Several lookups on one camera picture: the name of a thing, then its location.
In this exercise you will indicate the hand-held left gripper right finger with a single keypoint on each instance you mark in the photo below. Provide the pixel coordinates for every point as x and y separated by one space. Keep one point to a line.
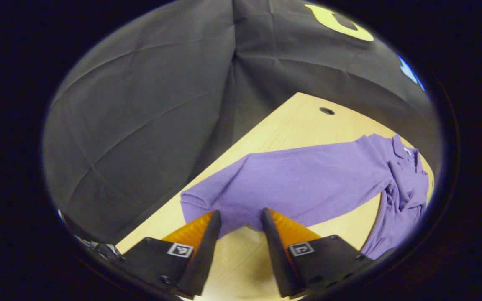
276 259

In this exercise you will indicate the black backdrop cloth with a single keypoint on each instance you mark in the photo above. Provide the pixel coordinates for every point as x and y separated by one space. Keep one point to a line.
140 125

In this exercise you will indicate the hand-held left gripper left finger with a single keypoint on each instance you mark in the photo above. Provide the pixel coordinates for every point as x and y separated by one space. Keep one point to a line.
203 259

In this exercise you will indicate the purple ribbed button cardigan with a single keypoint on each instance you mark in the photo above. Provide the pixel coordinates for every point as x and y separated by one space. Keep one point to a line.
308 184

